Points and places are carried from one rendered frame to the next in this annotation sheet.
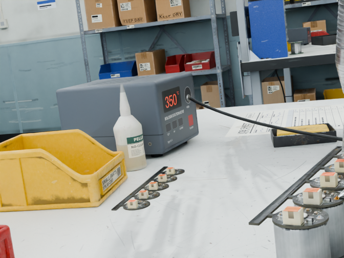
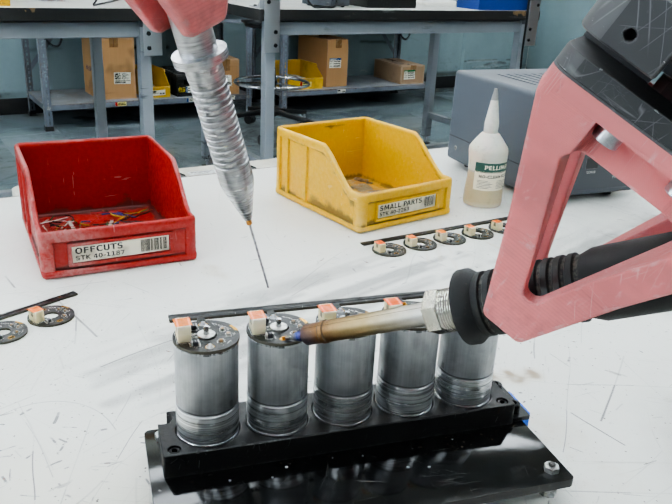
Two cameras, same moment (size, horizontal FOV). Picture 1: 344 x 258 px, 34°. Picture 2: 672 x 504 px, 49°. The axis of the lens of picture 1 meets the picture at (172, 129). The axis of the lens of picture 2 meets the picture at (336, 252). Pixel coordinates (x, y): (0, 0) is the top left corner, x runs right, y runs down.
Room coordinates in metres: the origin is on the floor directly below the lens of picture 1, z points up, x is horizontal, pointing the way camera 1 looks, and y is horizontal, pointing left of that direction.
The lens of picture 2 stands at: (0.08, -0.24, 0.95)
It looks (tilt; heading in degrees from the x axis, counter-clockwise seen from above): 22 degrees down; 39
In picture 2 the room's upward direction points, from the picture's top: 3 degrees clockwise
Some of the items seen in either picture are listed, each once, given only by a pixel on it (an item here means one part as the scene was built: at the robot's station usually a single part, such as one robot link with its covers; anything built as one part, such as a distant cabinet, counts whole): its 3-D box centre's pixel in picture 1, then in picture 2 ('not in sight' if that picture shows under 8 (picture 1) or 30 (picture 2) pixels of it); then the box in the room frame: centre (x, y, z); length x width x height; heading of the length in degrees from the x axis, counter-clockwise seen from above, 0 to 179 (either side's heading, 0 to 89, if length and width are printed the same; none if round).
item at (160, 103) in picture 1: (130, 115); (542, 131); (0.75, 0.05, 0.80); 0.15 x 0.12 x 0.10; 63
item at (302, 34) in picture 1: (296, 37); not in sight; (3.22, -0.77, 0.80); 0.15 x 0.12 x 0.10; 65
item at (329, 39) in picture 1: (331, 39); not in sight; (2.95, -0.89, 0.77); 0.24 x 0.16 x 0.04; 179
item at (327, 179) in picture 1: (329, 179); (329, 315); (0.28, -0.08, 0.82); 0.01 x 0.01 x 0.01; 58
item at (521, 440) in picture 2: not in sight; (353, 464); (0.28, -0.10, 0.76); 0.16 x 0.07 x 0.01; 148
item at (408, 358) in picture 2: not in sight; (406, 365); (0.31, -0.10, 0.79); 0.02 x 0.02 x 0.05
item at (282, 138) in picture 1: (302, 134); not in sight; (0.68, -0.16, 0.76); 0.07 x 0.05 x 0.02; 83
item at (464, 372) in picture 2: not in sight; (466, 358); (0.34, -0.11, 0.79); 0.02 x 0.02 x 0.05
